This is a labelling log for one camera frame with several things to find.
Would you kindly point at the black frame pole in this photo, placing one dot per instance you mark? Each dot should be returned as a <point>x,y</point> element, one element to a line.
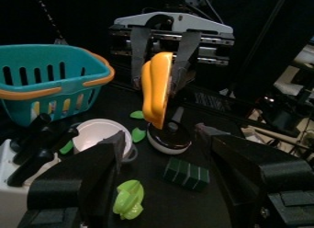
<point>263,38</point>

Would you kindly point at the black toy pot with lid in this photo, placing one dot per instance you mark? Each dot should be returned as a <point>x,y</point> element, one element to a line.
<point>167,138</point>

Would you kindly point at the small green toy leaf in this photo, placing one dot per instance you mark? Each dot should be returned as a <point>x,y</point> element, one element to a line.
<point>136,115</point>
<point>65,147</point>
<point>137,134</point>

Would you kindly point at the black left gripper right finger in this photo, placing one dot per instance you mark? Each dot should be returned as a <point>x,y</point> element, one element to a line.
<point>260,173</point>

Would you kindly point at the orange toy squash half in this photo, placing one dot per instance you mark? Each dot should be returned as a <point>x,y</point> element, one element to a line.
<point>156,87</point>

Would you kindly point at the white toy knife block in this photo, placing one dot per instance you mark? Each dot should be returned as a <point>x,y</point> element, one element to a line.
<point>9,198</point>

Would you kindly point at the black chair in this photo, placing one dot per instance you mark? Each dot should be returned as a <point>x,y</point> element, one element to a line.
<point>282,115</point>

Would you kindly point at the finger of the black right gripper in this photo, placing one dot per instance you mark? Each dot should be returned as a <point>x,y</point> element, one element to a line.
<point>187,51</point>
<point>140,44</point>

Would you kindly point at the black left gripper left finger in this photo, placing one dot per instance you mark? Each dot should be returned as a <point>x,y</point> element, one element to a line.
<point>77,176</point>

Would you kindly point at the lime green toy squash half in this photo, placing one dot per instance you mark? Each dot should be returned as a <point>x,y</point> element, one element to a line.
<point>128,199</point>

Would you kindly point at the dark green striped toy block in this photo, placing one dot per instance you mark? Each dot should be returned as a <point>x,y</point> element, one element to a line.
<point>186,175</point>

